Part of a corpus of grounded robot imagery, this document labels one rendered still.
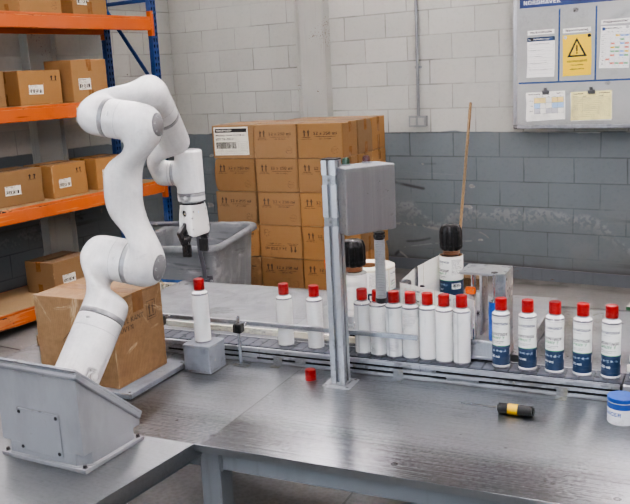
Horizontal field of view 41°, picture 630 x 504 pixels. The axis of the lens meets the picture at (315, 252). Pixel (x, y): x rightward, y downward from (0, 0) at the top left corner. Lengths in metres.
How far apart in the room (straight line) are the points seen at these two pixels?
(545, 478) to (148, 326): 1.29
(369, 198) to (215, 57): 6.11
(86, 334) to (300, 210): 4.09
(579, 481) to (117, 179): 1.32
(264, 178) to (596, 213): 2.58
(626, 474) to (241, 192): 4.75
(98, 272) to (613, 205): 5.08
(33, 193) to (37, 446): 4.42
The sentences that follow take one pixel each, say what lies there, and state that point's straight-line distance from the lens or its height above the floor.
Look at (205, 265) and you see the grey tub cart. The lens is 4.88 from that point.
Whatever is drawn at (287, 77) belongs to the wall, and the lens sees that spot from 7.90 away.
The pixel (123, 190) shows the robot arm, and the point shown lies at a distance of 2.21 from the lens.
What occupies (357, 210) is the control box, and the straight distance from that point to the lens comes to 2.35.
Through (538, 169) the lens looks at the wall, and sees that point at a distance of 6.92.
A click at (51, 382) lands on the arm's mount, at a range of 2.11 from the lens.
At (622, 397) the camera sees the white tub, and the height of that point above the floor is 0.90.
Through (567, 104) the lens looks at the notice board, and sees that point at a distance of 6.69.
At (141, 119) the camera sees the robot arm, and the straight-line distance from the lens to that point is 2.14.
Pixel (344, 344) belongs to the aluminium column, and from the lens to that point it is 2.47.
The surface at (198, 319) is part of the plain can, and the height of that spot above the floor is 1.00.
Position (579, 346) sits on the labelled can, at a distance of 2.42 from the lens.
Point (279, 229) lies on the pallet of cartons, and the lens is 6.27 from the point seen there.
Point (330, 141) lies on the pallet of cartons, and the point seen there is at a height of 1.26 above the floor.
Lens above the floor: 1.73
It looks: 12 degrees down
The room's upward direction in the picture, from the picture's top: 3 degrees counter-clockwise
